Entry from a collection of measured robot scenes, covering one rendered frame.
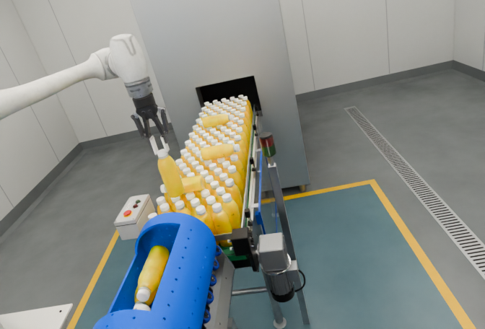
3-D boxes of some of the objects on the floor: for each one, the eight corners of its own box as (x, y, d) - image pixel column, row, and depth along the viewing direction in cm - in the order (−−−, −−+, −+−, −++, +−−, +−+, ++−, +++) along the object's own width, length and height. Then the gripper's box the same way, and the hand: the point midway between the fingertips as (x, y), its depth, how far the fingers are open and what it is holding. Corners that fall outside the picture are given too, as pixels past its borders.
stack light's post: (303, 324, 209) (268, 167, 163) (302, 318, 212) (268, 163, 166) (309, 323, 208) (276, 166, 162) (309, 317, 212) (276, 161, 166)
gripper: (116, 102, 123) (139, 160, 133) (160, 93, 120) (180, 153, 130) (124, 95, 130) (145, 151, 140) (166, 87, 127) (184, 144, 137)
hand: (159, 144), depth 134 cm, fingers closed on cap, 4 cm apart
